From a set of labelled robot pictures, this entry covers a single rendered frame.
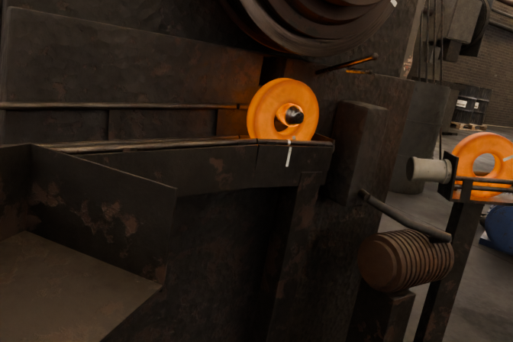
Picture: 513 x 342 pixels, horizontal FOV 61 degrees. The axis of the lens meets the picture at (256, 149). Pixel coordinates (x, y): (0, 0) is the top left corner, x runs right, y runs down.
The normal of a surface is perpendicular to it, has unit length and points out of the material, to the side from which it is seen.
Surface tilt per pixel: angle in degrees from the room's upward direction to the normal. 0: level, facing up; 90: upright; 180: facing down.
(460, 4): 92
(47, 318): 5
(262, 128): 90
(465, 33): 92
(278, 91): 90
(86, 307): 5
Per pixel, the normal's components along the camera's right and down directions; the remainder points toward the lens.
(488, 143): -0.04, 0.22
